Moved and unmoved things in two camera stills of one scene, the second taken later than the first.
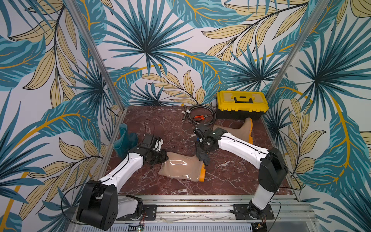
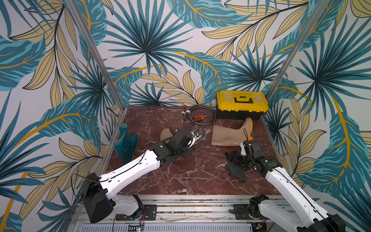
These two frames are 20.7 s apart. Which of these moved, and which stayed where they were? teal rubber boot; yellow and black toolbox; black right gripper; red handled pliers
Moved: black right gripper
Stayed: yellow and black toolbox; teal rubber boot; red handled pliers
